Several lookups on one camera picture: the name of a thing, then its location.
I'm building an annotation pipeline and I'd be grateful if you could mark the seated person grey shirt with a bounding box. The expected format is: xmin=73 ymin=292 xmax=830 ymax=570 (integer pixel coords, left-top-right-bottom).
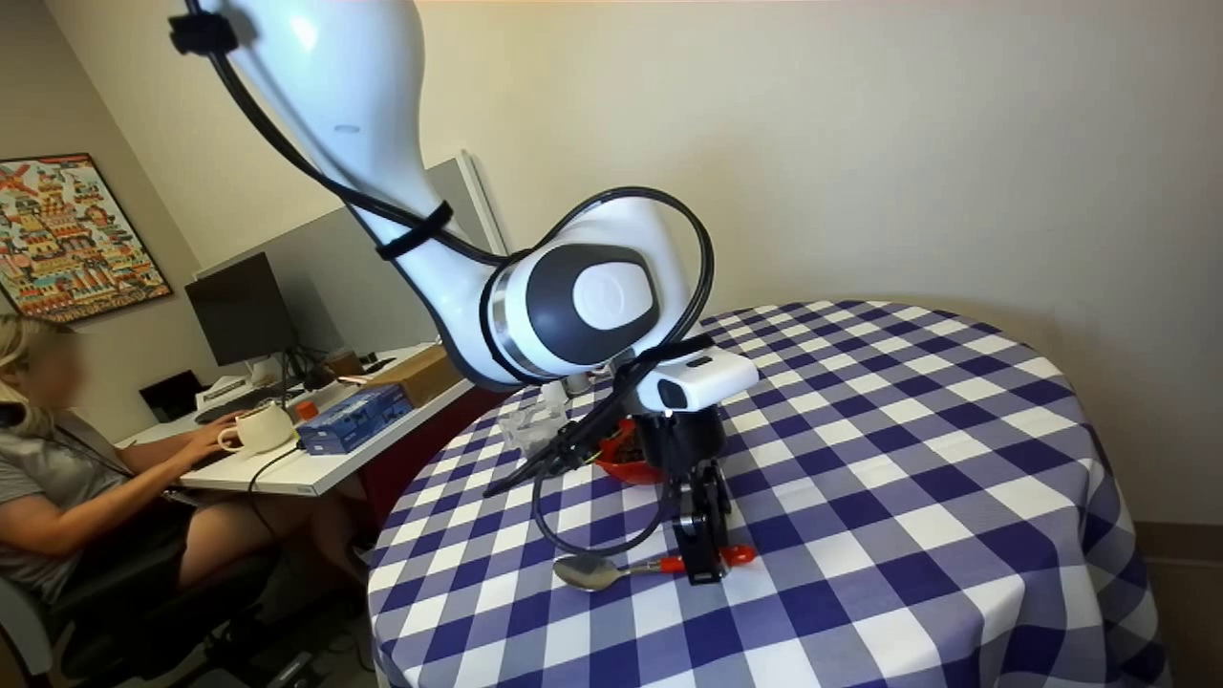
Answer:
xmin=0 ymin=319 xmax=373 ymax=616

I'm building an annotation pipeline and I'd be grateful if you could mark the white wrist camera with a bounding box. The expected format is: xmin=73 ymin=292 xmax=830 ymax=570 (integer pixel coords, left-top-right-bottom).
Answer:
xmin=631 ymin=349 xmax=765 ymax=417

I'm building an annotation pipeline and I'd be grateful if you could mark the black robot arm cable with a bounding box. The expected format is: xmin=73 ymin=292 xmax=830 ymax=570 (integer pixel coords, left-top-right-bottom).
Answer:
xmin=168 ymin=7 xmax=723 ymax=566

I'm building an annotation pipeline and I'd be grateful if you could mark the black computer monitor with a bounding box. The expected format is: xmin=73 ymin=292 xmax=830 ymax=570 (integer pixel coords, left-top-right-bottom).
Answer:
xmin=183 ymin=249 xmax=315 ymax=373

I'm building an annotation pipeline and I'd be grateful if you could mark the metal spoon red handle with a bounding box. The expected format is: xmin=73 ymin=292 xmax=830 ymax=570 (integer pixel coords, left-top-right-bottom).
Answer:
xmin=548 ymin=544 xmax=765 ymax=602

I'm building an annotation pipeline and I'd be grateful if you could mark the blue white checked tablecloth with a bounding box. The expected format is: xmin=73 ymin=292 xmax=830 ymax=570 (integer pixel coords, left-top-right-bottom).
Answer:
xmin=361 ymin=300 xmax=1168 ymax=688

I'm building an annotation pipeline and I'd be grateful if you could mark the white desktop device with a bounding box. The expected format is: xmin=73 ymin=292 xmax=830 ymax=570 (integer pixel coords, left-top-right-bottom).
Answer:
xmin=189 ymin=353 xmax=297 ymax=423

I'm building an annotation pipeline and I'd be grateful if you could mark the white desk red frame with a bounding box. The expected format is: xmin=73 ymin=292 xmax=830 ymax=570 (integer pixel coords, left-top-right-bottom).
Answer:
xmin=115 ymin=340 xmax=512 ymax=506

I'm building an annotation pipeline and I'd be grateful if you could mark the long cardboard box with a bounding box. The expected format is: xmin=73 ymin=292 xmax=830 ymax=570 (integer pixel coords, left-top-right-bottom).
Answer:
xmin=332 ymin=340 xmax=464 ymax=410

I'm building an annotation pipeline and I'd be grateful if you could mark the grey leaning board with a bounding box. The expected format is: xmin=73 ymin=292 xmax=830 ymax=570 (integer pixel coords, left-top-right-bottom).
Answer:
xmin=253 ymin=150 xmax=512 ymax=373

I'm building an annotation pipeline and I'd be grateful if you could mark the black office chair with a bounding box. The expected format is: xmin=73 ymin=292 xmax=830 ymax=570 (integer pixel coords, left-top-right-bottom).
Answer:
xmin=0 ymin=501 xmax=320 ymax=688

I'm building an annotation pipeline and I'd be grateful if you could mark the white desk mug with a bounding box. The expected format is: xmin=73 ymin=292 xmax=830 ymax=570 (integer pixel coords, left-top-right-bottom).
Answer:
xmin=215 ymin=399 xmax=303 ymax=460

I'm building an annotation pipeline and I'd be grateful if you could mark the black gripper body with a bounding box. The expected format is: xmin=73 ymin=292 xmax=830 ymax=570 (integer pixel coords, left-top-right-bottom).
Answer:
xmin=634 ymin=401 xmax=733 ymax=496

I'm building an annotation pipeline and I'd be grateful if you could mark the colourful framed wall picture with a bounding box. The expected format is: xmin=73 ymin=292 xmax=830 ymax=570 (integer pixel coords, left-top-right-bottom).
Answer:
xmin=0 ymin=150 xmax=175 ymax=330

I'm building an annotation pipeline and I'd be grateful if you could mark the clear glass cup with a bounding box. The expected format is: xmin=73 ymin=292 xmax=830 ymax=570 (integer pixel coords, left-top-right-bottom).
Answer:
xmin=496 ymin=380 xmax=573 ymax=460

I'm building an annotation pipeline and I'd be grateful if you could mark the small black desk device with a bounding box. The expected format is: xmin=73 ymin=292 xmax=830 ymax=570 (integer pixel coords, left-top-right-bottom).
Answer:
xmin=132 ymin=367 xmax=211 ymax=423

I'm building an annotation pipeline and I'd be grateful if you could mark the blue box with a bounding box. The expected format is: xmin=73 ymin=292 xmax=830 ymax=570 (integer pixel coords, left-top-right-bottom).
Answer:
xmin=297 ymin=381 xmax=417 ymax=460

